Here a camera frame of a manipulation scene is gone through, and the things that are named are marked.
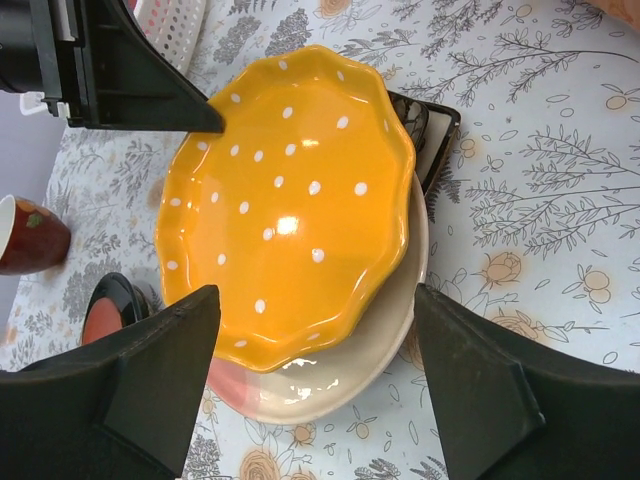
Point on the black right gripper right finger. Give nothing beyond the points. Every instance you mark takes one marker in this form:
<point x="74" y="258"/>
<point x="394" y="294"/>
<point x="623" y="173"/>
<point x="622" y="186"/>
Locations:
<point x="507" y="407"/>

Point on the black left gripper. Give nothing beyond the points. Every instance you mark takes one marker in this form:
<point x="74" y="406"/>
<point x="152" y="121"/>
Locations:
<point x="95" y="67"/>

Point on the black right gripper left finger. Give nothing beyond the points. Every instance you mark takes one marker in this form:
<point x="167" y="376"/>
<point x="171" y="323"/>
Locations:
<point x="122" y="407"/>

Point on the pink and cream plate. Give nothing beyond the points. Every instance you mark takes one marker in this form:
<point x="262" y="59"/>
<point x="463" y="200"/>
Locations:
<point x="315" y="385"/>

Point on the yellow polka dot plate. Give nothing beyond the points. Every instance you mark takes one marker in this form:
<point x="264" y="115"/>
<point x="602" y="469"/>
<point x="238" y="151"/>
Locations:
<point x="298" y="212"/>

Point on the orange plastic bin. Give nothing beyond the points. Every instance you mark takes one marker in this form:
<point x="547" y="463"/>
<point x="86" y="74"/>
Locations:
<point x="625" y="10"/>

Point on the white perforated plastic basket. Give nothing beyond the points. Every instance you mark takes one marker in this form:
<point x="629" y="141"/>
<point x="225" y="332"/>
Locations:
<point x="172" y="27"/>

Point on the black bowl with red interior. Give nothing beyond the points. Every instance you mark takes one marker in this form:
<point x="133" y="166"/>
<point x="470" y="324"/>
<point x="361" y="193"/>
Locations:
<point x="115" y="303"/>

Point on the red cup with white interior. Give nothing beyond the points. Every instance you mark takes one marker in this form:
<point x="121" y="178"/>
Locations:
<point x="33" y="239"/>

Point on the dark square patterned plate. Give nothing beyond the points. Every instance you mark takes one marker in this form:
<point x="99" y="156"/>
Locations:
<point x="432" y="128"/>

